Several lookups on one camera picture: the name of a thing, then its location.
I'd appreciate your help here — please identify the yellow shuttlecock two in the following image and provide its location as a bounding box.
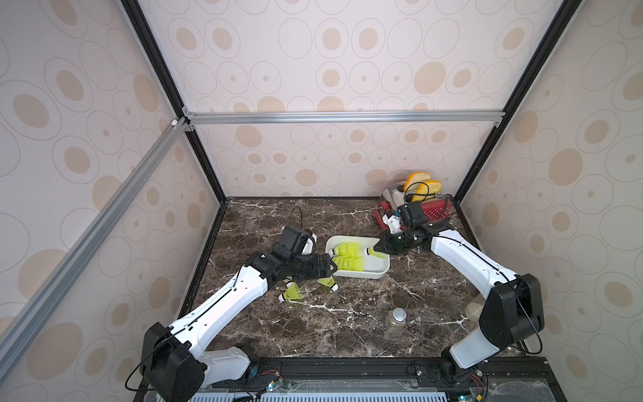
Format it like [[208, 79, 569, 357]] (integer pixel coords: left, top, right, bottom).
[[333, 241, 362, 258]]

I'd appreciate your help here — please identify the yellow shuttlecock one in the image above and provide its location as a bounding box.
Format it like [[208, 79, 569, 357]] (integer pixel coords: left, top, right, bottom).
[[365, 247, 388, 260]]

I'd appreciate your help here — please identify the white plastic storage box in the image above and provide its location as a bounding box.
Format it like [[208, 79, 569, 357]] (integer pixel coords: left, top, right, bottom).
[[326, 236, 390, 280]]

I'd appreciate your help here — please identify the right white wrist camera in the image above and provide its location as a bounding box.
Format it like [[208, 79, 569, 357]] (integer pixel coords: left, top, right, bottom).
[[382, 214, 404, 235]]

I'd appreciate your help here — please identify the yellow shuttlecock three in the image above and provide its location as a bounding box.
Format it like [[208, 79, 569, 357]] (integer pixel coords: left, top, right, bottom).
[[278, 281, 302, 303]]

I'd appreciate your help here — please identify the aluminium frame bar rear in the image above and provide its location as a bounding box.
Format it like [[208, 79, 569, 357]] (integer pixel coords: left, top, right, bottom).
[[187, 110, 505, 125]]

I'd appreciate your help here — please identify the yellow bread slice rear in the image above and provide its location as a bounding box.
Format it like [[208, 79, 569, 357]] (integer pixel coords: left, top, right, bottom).
[[404, 172, 431, 193]]

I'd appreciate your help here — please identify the yellow shuttlecock seven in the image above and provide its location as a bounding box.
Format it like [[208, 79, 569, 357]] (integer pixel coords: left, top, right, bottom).
[[333, 256, 364, 272]]

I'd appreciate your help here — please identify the yellow bread slice front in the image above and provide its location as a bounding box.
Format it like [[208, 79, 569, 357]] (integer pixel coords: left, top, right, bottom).
[[407, 180, 442, 202]]

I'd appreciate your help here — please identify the aluminium frame bar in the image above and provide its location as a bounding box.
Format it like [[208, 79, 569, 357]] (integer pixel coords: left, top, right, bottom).
[[187, 110, 505, 125], [1, 117, 188, 382]]

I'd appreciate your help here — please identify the aluminium frame bar left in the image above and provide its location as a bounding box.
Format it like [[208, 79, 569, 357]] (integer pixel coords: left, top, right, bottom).
[[1, 117, 188, 382]]

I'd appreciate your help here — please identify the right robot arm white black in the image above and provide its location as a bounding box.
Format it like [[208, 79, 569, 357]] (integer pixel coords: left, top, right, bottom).
[[374, 202, 545, 385]]

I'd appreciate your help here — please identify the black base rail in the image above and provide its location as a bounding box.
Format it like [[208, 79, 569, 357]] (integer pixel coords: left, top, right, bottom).
[[132, 355, 569, 402]]

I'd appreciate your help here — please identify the glass spice jar silver lid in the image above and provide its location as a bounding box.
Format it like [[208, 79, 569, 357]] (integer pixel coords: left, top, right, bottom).
[[384, 308, 407, 334]]

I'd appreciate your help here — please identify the red toaster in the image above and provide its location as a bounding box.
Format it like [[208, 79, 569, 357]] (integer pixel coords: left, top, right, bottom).
[[373, 183, 452, 230]]

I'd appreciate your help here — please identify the yellow bread slice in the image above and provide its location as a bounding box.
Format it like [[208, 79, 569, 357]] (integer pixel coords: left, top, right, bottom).
[[407, 180, 442, 202], [404, 172, 431, 193]]

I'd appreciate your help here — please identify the yellow shuttlecock six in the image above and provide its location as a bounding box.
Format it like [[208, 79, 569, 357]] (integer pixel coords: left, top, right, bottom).
[[317, 276, 339, 292]]

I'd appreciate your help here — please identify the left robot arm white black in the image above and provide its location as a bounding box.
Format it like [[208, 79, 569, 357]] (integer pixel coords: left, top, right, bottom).
[[139, 226, 338, 401]]

